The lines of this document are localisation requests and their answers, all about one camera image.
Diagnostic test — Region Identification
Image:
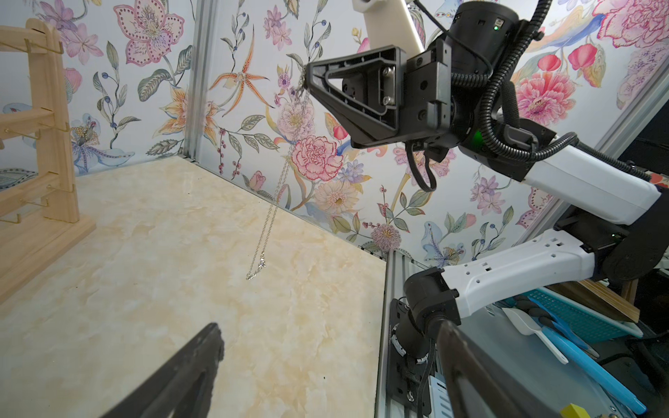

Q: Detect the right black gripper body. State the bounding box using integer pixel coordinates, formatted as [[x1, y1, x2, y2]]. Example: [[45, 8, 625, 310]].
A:
[[402, 38, 455, 148]]

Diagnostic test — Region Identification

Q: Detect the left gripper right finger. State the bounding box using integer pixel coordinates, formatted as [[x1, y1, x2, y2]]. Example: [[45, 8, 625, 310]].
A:
[[437, 320, 525, 417]]

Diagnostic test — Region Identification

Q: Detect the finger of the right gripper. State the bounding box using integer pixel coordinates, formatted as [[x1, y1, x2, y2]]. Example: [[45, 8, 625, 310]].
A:
[[305, 46, 406, 148]]

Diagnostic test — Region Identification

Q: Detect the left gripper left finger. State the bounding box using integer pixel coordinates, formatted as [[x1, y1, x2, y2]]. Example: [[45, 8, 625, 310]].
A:
[[104, 322, 225, 417]]

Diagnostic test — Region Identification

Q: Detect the thin silver pendant necklace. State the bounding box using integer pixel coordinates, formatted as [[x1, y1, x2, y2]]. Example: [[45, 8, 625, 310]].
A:
[[245, 72, 312, 282]]

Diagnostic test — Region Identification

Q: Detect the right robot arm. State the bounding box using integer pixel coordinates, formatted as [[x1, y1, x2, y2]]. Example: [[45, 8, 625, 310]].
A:
[[305, 1, 668, 362]]

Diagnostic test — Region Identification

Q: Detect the wooden jewelry display stand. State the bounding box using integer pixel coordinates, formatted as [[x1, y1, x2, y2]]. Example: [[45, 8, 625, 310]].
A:
[[1, 18, 96, 301]]

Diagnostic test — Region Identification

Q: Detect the white spatula tool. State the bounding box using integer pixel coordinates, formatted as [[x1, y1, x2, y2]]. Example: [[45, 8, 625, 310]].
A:
[[502, 308, 569, 365]]

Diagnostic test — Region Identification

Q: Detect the yellow block outside cell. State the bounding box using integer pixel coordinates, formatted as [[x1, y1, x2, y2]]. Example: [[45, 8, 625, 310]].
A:
[[560, 403, 591, 418]]

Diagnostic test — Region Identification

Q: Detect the teal cutting mat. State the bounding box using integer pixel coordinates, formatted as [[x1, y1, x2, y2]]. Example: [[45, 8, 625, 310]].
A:
[[524, 287, 644, 343]]

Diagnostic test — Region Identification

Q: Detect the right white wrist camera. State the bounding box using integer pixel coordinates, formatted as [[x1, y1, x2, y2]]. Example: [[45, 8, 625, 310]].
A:
[[352, 0, 425, 57]]

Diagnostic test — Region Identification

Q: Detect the blue handled tool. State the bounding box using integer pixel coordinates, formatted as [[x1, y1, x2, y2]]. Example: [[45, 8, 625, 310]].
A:
[[512, 295, 647, 415]]

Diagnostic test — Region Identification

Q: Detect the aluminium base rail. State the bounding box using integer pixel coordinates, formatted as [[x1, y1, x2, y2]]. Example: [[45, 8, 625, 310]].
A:
[[375, 251, 416, 418]]

